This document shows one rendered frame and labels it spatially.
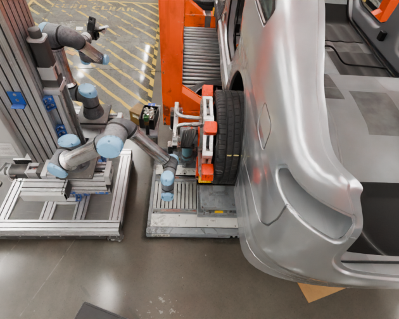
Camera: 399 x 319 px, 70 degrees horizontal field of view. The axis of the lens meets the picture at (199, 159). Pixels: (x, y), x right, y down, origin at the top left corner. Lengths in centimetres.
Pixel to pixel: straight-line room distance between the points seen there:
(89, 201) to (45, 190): 59
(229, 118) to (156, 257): 130
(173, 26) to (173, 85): 46
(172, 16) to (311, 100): 124
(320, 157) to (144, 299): 177
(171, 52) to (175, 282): 171
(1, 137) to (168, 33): 124
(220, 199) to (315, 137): 158
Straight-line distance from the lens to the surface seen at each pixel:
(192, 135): 177
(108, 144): 141
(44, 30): 203
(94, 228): 240
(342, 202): 98
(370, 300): 278
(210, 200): 244
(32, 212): 264
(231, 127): 172
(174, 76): 226
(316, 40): 129
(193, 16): 414
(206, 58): 406
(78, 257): 257
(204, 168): 179
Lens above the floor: 228
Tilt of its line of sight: 50 degrees down
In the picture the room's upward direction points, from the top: 6 degrees clockwise
